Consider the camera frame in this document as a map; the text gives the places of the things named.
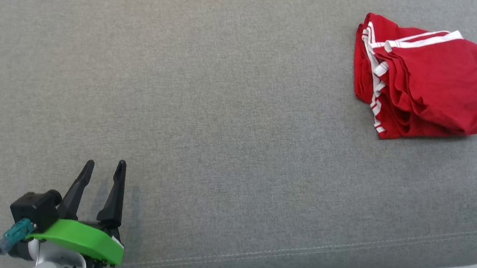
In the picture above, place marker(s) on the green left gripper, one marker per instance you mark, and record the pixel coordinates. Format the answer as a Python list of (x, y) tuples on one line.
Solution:
[(82, 239)]

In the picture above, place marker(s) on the red white-trimmed Bulls jersey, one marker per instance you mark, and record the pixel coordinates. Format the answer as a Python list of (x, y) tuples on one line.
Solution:
[(361, 75)]

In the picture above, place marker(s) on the red Bulls 23 shorts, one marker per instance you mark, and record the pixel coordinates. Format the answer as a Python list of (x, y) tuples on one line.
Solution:
[(442, 74)]

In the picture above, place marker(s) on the grey fabric sofa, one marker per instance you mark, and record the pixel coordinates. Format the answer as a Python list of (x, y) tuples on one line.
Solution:
[(223, 107)]

